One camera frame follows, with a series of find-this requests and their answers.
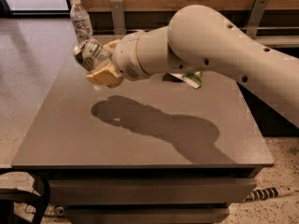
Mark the metal bracket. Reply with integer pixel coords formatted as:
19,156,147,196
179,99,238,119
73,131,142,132
245,0,269,38
109,0,127,35

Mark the green chip bag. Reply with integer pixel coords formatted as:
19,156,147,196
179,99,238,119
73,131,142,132
172,72,202,89

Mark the black chair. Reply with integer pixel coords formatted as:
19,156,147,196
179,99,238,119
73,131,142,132
0,172,50,224

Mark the grey drawer cabinet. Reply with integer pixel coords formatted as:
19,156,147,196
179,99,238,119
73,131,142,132
41,169,256,224

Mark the silver green 7up can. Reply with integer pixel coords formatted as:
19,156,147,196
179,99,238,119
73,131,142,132
73,38,111,71

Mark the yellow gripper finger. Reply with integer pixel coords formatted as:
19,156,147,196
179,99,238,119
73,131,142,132
104,39,121,52
86,62,123,87

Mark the left metal bracket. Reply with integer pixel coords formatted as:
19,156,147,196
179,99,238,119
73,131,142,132
109,0,127,35

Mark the right metal bracket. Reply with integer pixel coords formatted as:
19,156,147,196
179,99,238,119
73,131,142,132
245,0,269,38

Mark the striped black white cable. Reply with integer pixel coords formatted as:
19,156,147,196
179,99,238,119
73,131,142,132
242,186,296,203

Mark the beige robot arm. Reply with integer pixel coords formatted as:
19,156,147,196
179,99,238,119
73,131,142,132
87,5,299,126

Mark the clear plastic water bottle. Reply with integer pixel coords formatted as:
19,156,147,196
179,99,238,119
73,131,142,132
70,0,93,42

